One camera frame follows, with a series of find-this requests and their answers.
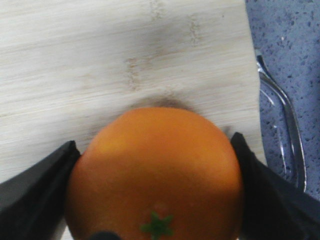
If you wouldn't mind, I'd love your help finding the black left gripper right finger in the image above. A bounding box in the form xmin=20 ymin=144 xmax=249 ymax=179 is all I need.
xmin=230 ymin=132 xmax=320 ymax=240

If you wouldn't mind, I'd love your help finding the wooden cutting board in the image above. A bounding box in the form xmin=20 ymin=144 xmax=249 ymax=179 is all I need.
xmin=0 ymin=0 xmax=265 ymax=181

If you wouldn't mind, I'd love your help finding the orange fruit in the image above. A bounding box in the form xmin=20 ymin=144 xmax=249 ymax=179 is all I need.
xmin=65 ymin=107 xmax=244 ymax=240

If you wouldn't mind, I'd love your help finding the metal cutting board handle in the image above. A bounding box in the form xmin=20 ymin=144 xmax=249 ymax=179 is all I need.
xmin=256 ymin=53 xmax=307 ymax=192

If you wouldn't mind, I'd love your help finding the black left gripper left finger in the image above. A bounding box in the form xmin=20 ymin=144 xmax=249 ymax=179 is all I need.
xmin=0 ymin=141 xmax=81 ymax=240

